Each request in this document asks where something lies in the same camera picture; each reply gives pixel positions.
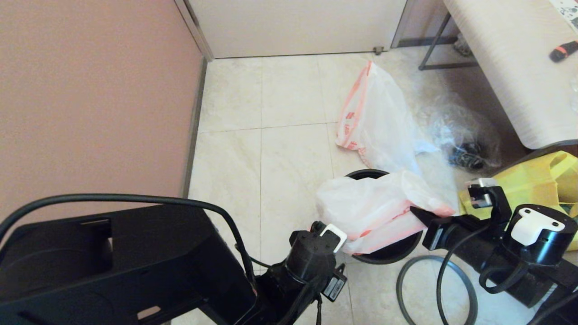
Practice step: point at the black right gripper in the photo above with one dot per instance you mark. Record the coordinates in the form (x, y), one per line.
(435, 237)

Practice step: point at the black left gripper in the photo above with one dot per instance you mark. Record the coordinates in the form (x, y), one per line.
(335, 284)

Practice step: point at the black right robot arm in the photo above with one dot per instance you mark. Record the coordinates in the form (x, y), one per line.
(519, 253)

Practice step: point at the black round trash bin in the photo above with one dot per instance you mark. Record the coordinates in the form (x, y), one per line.
(388, 257)

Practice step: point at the dark cable bundle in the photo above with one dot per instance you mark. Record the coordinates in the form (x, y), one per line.
(467, 158)

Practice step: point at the clear crumpled plastic bag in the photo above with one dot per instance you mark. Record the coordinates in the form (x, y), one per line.
(456, 128)

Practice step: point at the yellow non-woven shopping bag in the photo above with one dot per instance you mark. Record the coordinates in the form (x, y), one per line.
(533, 180)

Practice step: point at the light wood-grain table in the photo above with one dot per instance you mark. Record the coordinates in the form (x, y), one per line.
(505, 67)

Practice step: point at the grey item under table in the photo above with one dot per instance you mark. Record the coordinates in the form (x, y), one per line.
(460, 47)

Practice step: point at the metal door stop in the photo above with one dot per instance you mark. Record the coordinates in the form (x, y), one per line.
(378, 50)

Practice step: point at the black and orange marker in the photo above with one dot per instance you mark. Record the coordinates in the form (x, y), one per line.
(562, 52)

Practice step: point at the white door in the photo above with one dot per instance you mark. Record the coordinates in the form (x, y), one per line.
(293, 27)

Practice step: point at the black-white patterned paper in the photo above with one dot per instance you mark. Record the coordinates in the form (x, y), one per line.
(569, 9)

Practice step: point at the dark metal table frame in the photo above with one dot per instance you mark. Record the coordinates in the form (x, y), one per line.
(445, 67)

